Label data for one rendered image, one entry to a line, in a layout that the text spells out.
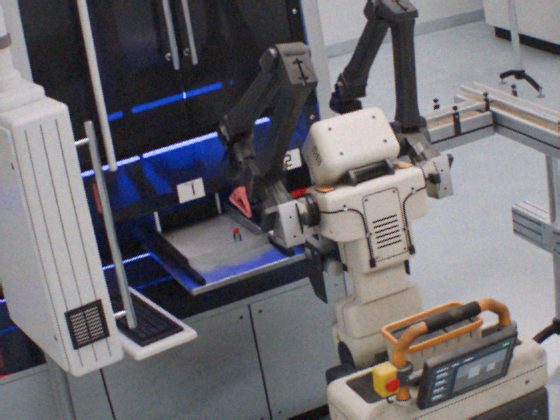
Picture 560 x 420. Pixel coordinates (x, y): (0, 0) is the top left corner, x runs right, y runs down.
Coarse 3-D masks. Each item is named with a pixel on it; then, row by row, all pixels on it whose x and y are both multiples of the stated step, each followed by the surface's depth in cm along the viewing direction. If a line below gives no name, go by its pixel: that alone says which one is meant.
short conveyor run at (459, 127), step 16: (432, 112) 438; (448, 112) 434; (464, 112) 438; (480, 112) 445; (432, 128) 432; (448, 128) 433; (464, 128) 436; (480, 128) 439; (432, 144) 432; (448, 144) 434; (464, 144) 437; (400, 160) 427
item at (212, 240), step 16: (192, 224) 396; (208, 224) 393; (224, 224) 391; (240, 224) 389; (176, 240) 385; (192, 240) 383; (208, 240) 381; (224, 240) 379; (256, 240) 369; (192, 256) 371; (208, 256) 364; (224, 256) 366
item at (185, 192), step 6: (198, 180) 385; (180, 186) 383; (186, 186) 383; (198, 186) 385; (180, 192) 383; (186, 192) 384; (192, 192) 385; (198, 192) 386; (180, 198) 384; (186, 198) 385; (192, 198) 386
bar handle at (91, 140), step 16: (80, 144) 310; (96, 144) 312; (96, 160) 313; (96, 176) 314; (112, 224) 320; (112, 240) 321; (112, 256) 323; (128, 288) 327; (128, 304) 328; (128, 320) 330
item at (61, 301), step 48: (0, 96) 310; (0, 144) 307; (48, 144) 303; (0, 192) 322; (48, 192) 306; (0, 240) 339; (48, 240) 310; (0, 288) 357; (48, 288) 315; (96, 288) 321; (48, 336) 327; (96, 336) 324
